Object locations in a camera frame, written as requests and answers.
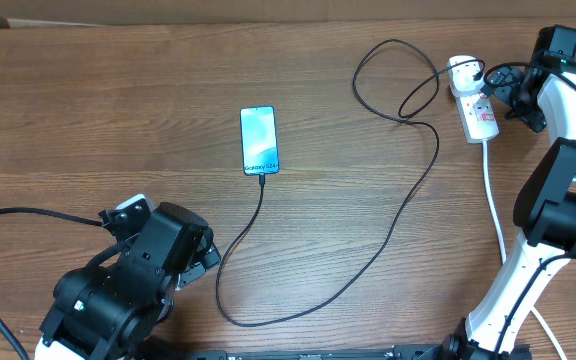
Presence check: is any blue Galaxy smartphone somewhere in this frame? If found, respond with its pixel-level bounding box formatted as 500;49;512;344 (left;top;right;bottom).
240;106;280;176

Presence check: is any black USB charging cable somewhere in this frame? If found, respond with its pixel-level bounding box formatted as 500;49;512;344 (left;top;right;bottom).
215;38;486;329

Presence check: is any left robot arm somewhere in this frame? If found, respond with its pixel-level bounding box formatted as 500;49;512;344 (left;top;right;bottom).
34;194;220;360

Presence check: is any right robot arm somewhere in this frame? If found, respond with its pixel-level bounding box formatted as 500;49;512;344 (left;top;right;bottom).
423;25;576;359

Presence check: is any white charger plug adapter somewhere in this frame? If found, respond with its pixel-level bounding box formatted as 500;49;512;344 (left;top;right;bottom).
447;55;485;97

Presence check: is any white power strip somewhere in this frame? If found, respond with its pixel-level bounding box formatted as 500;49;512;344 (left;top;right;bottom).
456;93;499;144

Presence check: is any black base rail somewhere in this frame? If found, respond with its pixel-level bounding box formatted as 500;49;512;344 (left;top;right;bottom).
137;337;532;360

